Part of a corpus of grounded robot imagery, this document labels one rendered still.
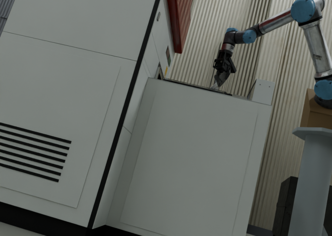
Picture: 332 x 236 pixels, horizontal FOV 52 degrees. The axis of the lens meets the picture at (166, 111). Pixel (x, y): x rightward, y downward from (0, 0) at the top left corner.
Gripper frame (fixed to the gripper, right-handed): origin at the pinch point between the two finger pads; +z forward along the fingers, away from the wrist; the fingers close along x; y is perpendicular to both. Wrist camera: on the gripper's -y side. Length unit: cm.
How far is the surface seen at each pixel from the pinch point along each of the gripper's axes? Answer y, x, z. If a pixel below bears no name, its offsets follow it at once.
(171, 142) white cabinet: 38, 9, 44
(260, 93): 10.6, 33.2, 7.2
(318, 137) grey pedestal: -29, 52, 17
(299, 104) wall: -307, -84, -85
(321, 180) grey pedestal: -31, 57, 40
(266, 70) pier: -260, -123, -119
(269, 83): 8.6, 35.7, 1.3
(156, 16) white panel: 63, 2, -10
